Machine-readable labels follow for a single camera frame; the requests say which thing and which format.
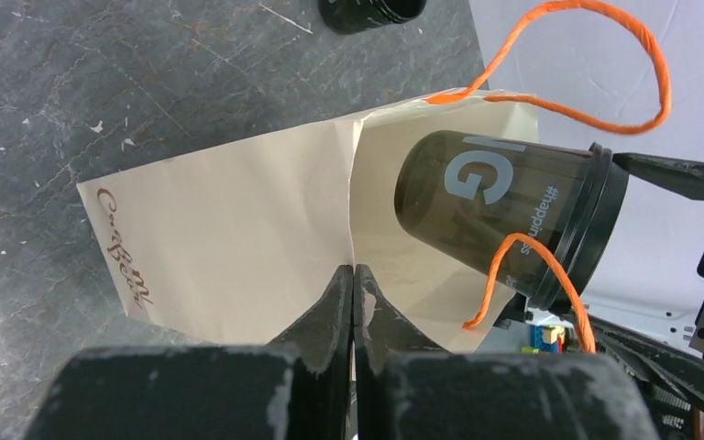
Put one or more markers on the brown paper takeout bag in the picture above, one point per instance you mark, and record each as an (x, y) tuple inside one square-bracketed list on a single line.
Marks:
[(234, 243)]

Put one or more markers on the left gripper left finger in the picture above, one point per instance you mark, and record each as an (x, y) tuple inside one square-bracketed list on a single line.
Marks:
[(294, 387)]

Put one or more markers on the single black cup lid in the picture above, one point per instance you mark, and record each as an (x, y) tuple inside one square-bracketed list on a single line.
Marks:
[(585, 225)]

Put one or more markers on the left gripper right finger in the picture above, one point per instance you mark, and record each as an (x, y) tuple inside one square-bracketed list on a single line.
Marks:
[(408, 387)]

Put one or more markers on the black coffee cup with print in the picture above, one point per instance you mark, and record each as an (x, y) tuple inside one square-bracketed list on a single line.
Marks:
[(462, 194)]

